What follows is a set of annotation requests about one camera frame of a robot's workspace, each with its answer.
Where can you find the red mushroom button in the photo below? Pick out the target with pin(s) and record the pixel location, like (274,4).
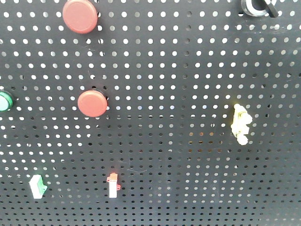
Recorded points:
(80,16)
(92,103)

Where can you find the lower red mushroom button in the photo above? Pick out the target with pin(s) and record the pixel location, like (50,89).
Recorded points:
(92,103)

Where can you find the green white rocker switch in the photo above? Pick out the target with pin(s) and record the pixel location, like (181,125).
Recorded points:
(37,186)

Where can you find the yellow toggle switch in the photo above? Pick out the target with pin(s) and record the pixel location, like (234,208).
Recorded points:
(239,127)

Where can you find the green round push button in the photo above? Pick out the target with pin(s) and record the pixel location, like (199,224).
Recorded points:
(6,101)

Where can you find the red white rocker switch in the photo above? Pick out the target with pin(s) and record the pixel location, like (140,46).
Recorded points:
(114,187)

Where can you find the upper red mushroom button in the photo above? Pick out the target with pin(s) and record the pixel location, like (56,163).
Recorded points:
(80,16)

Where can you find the black white rotary knob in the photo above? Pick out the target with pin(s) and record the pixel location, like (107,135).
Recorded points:
(259,8)

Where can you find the black perforated pegboard panel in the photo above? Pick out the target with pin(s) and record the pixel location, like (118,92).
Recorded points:
(171,71)

